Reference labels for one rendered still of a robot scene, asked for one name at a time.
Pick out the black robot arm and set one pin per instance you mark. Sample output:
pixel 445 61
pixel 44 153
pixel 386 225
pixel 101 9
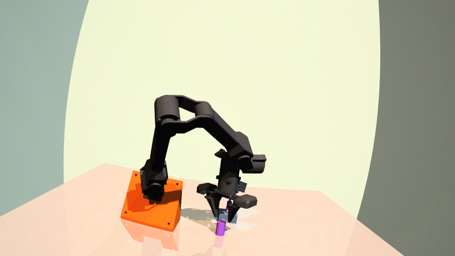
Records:
pixel 239 155

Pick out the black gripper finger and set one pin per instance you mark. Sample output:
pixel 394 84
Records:
pixel 214 204
pixel 232 210

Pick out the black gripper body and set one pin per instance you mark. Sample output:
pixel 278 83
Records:
pixel 227 188

